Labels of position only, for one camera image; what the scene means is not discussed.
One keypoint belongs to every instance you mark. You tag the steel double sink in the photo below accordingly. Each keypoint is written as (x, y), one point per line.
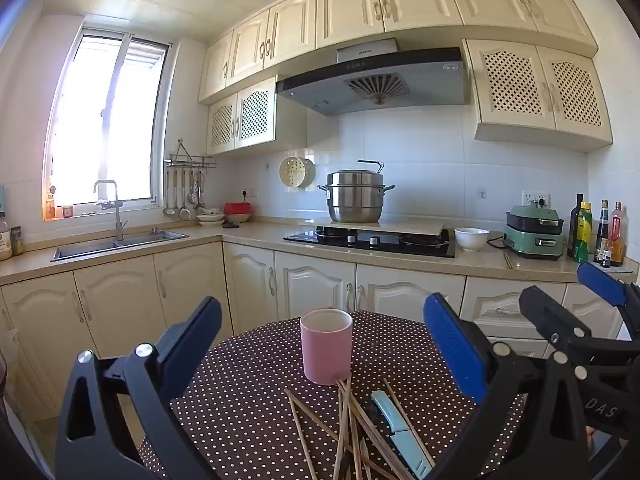
(85, 250)

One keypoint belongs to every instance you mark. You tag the small jar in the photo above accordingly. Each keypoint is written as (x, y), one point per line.
(66, 211)

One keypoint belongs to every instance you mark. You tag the beige kitchen countertop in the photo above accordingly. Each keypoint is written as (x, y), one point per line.
(240, 234)

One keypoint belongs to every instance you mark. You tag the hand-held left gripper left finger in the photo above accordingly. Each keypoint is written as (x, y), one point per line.
(192, 345)

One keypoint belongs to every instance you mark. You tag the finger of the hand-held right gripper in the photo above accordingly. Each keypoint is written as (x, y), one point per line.
(600, 282)
(545, 315)

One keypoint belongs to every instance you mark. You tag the steel steamer pot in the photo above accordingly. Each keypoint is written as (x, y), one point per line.
(355, 200)

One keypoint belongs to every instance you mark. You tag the dark packet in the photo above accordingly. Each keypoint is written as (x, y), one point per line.
(17, 242)

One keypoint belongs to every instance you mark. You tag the hanging steel ladle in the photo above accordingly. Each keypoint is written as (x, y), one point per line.
(184, 211)
(169, 210)

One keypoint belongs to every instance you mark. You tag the red-cap orange bottle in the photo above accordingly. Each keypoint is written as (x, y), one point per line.
(618, 237)

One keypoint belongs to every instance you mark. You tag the polka dot round table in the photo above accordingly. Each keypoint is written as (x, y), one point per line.
(250, 410)

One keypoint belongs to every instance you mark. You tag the hanging small steel spoon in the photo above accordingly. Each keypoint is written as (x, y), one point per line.
(192, 195)

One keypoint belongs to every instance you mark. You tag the cream lattice-door cabinet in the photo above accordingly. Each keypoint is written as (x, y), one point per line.
(255, 115)
(510, 85)

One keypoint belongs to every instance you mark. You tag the dark sauce bottle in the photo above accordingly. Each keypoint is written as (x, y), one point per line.
(601, 230)

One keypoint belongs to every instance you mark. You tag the red container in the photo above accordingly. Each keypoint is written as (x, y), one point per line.
(237, 209)

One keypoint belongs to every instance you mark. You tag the white bowl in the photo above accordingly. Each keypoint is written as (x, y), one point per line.
(471, 241)

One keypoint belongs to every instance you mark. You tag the cream upper wall cabinets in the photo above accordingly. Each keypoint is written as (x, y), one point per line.
(350, 5)

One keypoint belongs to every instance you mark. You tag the bunch of wooden chopsticks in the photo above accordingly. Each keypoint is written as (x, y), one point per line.
(343, 435)

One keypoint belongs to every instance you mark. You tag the glass jar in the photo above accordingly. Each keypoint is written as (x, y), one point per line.
(5, 245)

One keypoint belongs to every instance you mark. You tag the small orange bottle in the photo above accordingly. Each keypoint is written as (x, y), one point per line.
(50, 207)

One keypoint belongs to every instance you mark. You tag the green yellow-label bottle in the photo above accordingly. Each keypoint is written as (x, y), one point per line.
(583, 235)

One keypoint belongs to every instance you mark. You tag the pink cup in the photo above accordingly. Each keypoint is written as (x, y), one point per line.
(325, 355)

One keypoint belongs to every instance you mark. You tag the grey range hood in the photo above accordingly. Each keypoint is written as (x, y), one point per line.
(425, 85)

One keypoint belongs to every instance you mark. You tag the cream perforated round plate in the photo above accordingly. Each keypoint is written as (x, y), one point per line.
(295, 172)

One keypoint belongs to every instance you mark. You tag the dark oil bottle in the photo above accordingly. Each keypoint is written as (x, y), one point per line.
(574, 230)

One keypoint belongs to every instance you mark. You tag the green electric cooker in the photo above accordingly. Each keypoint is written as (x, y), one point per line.
(532, 242)

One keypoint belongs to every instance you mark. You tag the black gas stove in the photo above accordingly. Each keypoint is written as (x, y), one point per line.
(320, 241)

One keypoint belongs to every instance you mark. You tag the steel faucet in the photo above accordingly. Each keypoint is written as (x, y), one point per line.
(118, 220)

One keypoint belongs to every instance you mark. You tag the stack of white bowls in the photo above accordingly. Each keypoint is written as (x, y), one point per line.
(210, 217)

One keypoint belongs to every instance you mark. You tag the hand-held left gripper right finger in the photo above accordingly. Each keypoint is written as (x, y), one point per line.
(452, 350)

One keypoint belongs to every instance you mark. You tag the steel wall utensil rack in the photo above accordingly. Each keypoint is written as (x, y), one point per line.
(190, 162)

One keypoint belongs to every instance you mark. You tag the cream base cabinets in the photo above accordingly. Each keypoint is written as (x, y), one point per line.
(115, 305)

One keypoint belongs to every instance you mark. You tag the sliding window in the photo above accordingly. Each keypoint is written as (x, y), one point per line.
(100, 135)

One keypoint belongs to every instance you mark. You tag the hanging steel skimmer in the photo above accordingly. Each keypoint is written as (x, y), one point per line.
(200, 207)

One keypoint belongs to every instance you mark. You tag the small dark bottle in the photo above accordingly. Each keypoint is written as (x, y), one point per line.
(606, 259)

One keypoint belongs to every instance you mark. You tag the light blue sheathed knife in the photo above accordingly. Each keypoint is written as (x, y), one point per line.
(395, 425)

